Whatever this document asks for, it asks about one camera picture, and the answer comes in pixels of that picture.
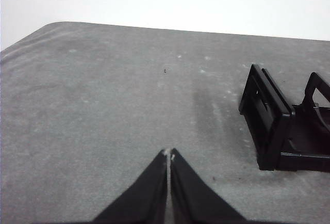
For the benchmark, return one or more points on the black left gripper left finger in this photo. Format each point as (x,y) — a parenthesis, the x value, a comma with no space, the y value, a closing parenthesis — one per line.
(144,198)

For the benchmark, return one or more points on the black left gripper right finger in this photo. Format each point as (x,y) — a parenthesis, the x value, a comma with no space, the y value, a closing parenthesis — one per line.
(196,200)

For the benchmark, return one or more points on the black plastic dish rack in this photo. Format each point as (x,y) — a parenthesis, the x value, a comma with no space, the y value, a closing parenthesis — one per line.
(273,131)

